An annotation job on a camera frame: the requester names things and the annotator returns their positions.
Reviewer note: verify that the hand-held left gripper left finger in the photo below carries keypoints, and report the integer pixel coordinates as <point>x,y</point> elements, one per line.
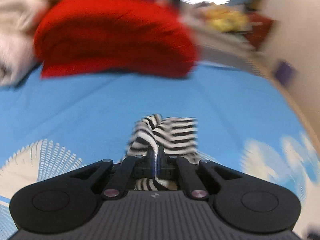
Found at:
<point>150,158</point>

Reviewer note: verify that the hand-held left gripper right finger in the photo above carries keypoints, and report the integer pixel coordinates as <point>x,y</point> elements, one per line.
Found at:
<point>161,159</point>

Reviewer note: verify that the blue printed bed sheet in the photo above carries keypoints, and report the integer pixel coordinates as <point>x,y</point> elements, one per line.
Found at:
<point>105,105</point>

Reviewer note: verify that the black and white striped garment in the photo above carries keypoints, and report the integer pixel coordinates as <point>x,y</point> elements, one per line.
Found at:
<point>168,136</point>

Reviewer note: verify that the yellow cloth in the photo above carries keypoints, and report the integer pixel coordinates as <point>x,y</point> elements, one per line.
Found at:
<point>226,20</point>

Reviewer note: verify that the white fluffy cloth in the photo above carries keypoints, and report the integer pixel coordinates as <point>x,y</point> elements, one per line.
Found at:
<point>15,33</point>

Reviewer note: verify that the red cloth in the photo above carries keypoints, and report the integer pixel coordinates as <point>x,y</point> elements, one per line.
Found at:
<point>115,35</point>

